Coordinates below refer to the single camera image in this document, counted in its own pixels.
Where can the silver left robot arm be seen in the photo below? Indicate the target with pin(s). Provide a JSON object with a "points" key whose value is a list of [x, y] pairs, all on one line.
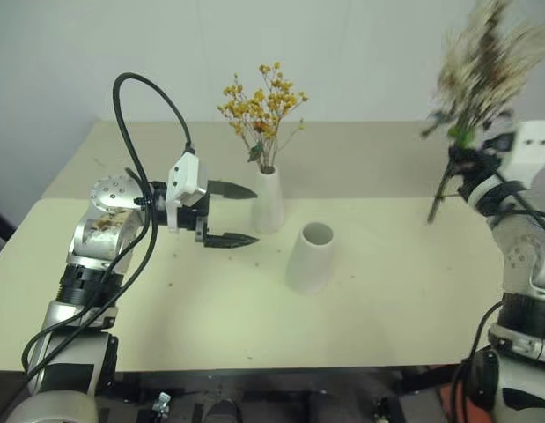
{"points": [[100, 238]]}

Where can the small metal clamp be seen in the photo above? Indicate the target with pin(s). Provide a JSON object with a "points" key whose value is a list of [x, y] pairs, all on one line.
{"points": [[162, 401]]}

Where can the tall white ceramic vase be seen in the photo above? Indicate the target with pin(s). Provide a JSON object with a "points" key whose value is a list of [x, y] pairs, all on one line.
{"points": [[268, 202], [307, 269]]}

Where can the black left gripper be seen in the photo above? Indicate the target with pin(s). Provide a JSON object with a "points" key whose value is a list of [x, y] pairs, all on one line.
{"points": [[197, 218]]}

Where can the black frame under table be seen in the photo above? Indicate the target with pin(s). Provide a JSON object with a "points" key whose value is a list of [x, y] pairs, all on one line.
{"points": [[298, 396]]}

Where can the dark rounded shape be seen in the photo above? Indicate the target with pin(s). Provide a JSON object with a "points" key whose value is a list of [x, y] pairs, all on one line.
{"points": [[223, 412]]}

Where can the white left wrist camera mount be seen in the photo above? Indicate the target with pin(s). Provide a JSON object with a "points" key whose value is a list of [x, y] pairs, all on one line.
{"points": [[186, 174]]}

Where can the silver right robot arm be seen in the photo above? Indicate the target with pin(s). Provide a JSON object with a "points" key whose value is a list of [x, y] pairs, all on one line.
{"points": [[518, 264]]}

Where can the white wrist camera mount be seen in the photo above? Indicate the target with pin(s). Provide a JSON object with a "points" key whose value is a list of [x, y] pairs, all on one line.
{"points": [[534, 154], [186, 174]]}

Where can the yellow dried flower bouquet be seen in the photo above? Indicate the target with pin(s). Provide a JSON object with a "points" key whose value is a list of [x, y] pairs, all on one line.
{"points": [[259, 99]]}

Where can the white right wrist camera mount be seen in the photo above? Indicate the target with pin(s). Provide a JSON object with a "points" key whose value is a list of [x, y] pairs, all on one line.
{"points": [[534, 154]]}

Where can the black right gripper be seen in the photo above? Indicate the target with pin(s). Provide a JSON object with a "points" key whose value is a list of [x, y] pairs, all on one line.
{"points": [[496, 152]]}

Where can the beige dried grass bouquet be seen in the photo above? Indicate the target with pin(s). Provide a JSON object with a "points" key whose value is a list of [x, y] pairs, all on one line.
{"points": [[479, 66]]}

